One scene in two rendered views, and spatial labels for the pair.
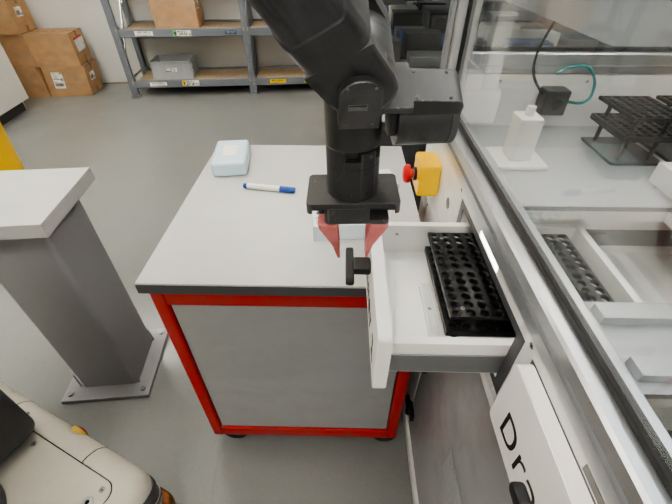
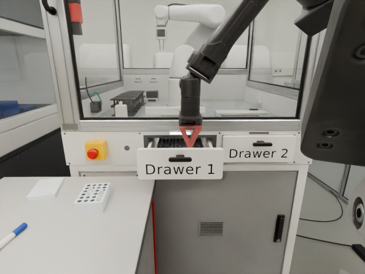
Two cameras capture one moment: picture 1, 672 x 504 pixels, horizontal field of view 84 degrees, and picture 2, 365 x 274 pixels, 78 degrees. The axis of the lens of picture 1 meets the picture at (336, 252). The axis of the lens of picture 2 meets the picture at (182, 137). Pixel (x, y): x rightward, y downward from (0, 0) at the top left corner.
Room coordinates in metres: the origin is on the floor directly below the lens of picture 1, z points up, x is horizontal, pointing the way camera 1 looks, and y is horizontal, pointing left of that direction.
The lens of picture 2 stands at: (0.42, 0.64, 1.19)
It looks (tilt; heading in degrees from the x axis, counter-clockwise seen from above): 17 degrees down; 268
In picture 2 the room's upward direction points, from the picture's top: straight up
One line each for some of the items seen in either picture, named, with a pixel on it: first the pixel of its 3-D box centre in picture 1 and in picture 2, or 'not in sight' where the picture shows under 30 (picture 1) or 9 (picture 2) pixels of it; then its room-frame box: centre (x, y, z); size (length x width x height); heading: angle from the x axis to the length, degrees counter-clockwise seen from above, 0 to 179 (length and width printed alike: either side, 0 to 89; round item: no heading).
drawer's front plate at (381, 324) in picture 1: (375, 281); (180, 163); (0.40, -0.06, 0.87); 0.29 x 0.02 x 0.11; 179
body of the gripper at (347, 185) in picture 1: (352, 173); (190, 108); (0.37, -0.02, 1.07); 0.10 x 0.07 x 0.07; 89
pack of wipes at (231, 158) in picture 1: (231, 157); not in sight; (0.99, 0.30, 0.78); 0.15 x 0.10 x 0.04; 6
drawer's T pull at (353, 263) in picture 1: (358, 265); (180, 157); (0.40, -0.03, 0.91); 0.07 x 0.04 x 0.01; 179
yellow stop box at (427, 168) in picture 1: (425, 173); (96, 150); (0.73, -0.19, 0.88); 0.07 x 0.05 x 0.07; 179
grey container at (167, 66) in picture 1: (175, 66); not in sight; (4.17, 1.65, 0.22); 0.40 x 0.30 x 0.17; 95
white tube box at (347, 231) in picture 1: (340, 221); (94, 197); (0.68, -0.01, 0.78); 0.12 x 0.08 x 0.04; 94
